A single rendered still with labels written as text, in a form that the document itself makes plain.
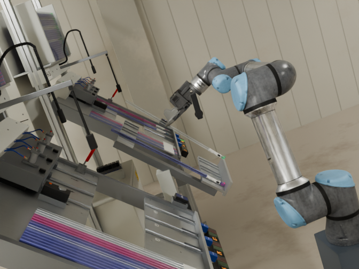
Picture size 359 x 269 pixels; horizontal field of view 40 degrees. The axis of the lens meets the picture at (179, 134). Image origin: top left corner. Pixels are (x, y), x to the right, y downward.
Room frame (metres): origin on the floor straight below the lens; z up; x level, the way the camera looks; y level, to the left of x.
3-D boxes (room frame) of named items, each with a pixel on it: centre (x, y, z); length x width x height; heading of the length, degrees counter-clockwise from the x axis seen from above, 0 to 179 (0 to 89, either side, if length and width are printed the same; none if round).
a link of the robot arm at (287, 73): (1.83, -0.39, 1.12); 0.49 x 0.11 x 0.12; 8
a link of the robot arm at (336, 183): (1.52, -0.43, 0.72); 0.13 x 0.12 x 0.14; 98
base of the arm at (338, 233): (1.53, -0.44, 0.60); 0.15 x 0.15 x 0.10
